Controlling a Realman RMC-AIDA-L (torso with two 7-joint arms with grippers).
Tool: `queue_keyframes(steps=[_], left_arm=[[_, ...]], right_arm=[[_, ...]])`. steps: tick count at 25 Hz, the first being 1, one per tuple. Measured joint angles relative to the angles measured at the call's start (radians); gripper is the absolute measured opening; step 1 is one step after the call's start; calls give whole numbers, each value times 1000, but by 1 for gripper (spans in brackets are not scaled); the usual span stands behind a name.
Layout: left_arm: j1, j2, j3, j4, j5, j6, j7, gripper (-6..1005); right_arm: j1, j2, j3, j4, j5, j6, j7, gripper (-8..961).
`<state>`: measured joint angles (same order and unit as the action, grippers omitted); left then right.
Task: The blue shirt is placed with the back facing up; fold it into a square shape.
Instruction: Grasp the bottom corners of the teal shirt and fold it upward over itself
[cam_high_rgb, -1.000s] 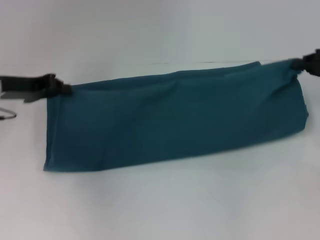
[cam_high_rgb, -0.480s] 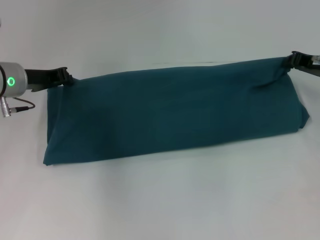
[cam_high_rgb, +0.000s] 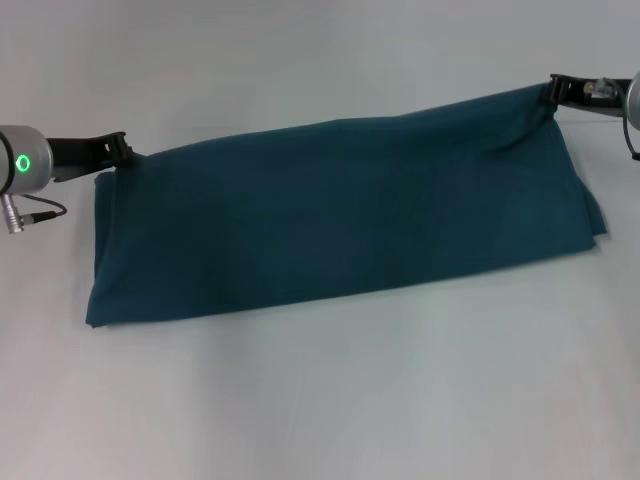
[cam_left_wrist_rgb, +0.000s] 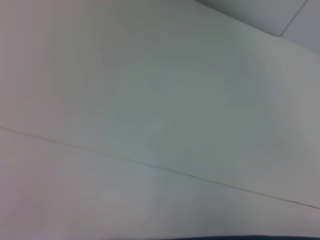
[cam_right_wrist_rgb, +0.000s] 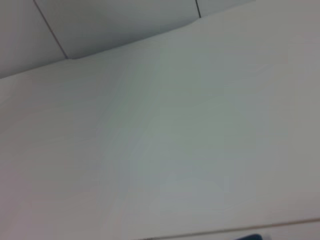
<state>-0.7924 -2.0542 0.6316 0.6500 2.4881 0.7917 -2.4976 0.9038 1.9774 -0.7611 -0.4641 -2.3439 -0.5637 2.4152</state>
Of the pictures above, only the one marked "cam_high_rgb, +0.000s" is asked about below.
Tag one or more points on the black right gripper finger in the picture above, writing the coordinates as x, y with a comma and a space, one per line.
557, 90

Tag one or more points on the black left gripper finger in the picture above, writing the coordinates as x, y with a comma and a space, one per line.
120, 149

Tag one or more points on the teal blue t-shirt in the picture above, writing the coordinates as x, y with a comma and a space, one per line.
325, 215

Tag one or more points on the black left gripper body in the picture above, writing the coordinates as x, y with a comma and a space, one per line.
75, 155

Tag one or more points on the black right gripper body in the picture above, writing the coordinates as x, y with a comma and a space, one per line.
595, 100

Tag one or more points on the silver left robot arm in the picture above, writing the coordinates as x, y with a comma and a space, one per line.
20, 165

